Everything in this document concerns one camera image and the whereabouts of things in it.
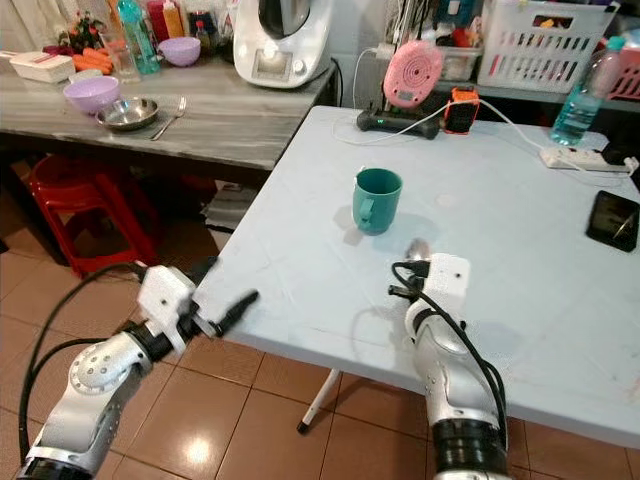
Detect white power cable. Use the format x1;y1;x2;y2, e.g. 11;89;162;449
350;44;576;157

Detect small purple plastic bowl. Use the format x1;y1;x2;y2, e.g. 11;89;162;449
157;36;203;68

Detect black smartphone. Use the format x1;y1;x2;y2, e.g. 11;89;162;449
585;189;640;253

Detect teal drinking bottle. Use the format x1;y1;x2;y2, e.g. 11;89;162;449
116;0;162;76

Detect clear blue water bottle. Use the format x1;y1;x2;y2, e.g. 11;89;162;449
549;36;627;148

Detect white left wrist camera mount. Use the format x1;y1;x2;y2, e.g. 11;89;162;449
137;265;199;357

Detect white power strip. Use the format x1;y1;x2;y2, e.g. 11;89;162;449
539;145;617;174

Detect clear plastic storage box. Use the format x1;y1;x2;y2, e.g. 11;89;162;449
439;44;484;84

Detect red plastic basket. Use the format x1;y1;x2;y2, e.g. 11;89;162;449
609;38;640;103

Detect orange sauce bottle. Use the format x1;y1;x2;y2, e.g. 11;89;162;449
161;0;187;40

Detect red flower plant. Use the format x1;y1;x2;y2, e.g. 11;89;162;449
59;11;107;53

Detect red plastic stool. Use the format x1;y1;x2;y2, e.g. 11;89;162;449
27;154;162;277

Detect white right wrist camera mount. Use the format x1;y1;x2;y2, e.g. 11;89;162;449
423;252;474;303

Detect white kitchen machine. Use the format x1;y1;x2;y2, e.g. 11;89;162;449
232;0;337;90

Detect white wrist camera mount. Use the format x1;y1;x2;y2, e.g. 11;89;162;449
423;252;474;303
137;265;199;357

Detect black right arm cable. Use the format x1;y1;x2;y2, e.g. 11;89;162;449
418;288;510;423

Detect black charger base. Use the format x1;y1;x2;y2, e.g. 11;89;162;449
356;107;447;139

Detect pink round device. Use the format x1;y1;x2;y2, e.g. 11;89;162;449
381;39;446;110

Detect stainless steel bowl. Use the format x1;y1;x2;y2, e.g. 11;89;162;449
96;96;161;133

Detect teal green mug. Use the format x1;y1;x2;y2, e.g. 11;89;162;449
352;166;404;237

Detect white folding table leg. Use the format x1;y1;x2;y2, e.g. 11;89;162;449
296;367;344;435

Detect orange and black device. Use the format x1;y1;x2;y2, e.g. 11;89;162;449
445;87;482;135

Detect white plastic laundry basket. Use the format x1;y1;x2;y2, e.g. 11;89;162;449
477;0;620;94

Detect large purple plastic bowl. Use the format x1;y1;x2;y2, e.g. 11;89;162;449
63;75;122;115

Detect shiny steel spoon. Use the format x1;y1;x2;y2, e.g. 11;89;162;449
404;237;432;263

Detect white food container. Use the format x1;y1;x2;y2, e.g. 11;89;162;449
9;51;77;84

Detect stack of white papers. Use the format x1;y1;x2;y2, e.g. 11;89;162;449
202;184;262;234

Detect orange carrots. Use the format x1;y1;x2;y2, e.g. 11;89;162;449
74;47;114;74

